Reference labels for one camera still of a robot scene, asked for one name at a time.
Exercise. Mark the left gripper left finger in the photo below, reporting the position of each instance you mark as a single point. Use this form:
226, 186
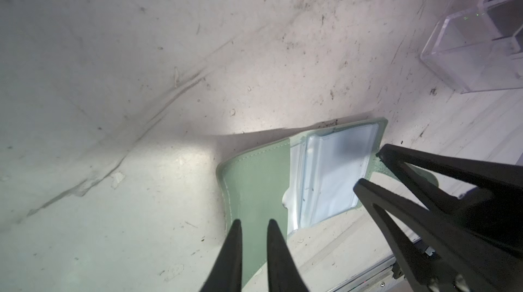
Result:
226, 274

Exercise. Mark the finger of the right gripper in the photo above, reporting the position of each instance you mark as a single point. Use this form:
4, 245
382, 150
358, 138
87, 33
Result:
500, 180
483, 266

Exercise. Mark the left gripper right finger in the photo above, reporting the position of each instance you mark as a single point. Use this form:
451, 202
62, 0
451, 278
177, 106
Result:
283, 274

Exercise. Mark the clear acrylic card box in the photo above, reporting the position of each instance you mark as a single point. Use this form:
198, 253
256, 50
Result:
477, 46

